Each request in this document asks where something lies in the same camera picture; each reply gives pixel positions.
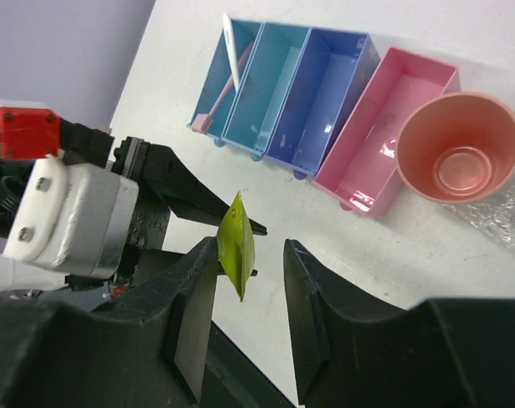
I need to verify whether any clear textured oval tray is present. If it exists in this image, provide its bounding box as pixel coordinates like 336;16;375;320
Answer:
444;173;515;256

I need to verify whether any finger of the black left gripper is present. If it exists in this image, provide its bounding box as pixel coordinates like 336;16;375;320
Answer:
112;135;269;239
65;246;184;293

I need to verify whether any orange plastic cup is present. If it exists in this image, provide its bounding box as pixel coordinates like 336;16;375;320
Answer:
395;92;515;204

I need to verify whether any white pink toothbrush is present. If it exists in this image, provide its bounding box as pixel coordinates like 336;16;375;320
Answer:
190;11;256;133

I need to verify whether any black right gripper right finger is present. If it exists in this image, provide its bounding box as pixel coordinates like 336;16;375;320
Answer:
283;240;515;407

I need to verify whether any pink drawer box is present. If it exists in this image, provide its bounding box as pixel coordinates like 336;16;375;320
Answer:
313;48;461;218

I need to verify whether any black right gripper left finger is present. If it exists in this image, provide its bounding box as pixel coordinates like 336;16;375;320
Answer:
0;237;218;407

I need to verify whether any purple drawer box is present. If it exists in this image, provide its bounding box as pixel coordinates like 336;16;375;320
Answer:
265;28;380;180

